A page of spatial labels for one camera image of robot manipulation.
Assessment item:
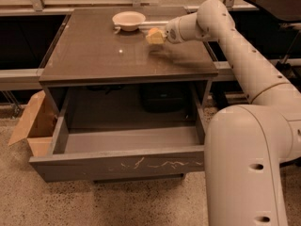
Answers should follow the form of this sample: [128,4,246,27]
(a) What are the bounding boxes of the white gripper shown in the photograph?
[146,18,183,44]

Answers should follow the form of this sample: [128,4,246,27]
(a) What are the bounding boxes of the orange fruit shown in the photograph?
[148,28,160,36]

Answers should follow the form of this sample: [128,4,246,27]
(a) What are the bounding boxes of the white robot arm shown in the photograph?
[147,0,301,226]

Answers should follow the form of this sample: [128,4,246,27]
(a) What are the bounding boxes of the grey cabinet with glass top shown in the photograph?
[39,6,219,118]

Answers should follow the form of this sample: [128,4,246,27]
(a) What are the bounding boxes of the grey open top drawer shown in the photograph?
[30,83,205,182]

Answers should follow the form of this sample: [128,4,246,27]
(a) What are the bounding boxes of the white ceramic bowl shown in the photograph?
[112,11,146,32]

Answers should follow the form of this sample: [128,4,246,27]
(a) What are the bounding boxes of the black office chair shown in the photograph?
[276,23,301,89]

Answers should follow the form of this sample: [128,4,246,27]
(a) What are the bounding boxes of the brown cardboard box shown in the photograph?
[8,90,56,156]

